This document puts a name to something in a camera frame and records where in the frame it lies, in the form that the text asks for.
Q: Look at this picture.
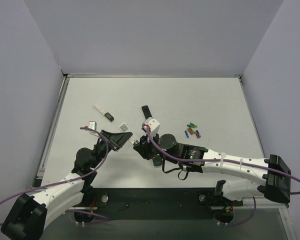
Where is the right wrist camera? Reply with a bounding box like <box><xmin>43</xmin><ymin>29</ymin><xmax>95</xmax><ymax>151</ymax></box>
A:
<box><xmin>141</xmin><ymin>117</ymin><xmax>160</xmax><ymax>137</ymax></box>

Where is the slim black remote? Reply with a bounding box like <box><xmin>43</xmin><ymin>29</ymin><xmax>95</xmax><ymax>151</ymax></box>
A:
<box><xmin>141</xmin><ymin>105</ymin><xmax>152</xmax><ymax>119</ymax></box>

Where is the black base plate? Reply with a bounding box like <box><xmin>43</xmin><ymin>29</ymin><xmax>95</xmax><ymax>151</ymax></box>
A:
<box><xmin>78</xmin><ymin>187</ymin><xmax>243</xmax><ymax>220</ymax></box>

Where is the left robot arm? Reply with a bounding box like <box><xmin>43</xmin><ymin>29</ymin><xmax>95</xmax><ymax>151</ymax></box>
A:
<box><xmin>0</xmin><ymin>130</ymin><xmax>133</xmax><ymax>240</ymax></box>

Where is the white remote control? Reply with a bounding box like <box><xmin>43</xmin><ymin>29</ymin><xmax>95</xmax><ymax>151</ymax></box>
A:
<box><xmin>118</xmin><ymin>123</ymin><xmax>139</xmax><ymax>147</ymax></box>

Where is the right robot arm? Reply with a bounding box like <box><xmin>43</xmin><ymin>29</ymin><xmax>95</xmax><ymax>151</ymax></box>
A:
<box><xmin>133</xmin><ymin>134</ymin><xmax>291</xmax><ymax>204</ymax></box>

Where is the black remote with buttons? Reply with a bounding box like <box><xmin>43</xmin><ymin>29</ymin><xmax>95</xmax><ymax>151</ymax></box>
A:
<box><xmin>152</xmin><ymin>157</ymin><xmax>163</xmax><ymax>167</ymax></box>

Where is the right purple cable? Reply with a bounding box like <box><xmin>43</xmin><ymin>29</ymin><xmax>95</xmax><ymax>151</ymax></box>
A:
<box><xmin>143</xmin><ymin>124</ymin><xmax>300</xmax><ymax>196</ymax></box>

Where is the white remote with display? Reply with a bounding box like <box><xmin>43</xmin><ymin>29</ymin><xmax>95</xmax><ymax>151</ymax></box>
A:
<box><xmin>93</xmin><ymin>103</ymin><xmax>115</xmax><ymax>123</ymax></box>

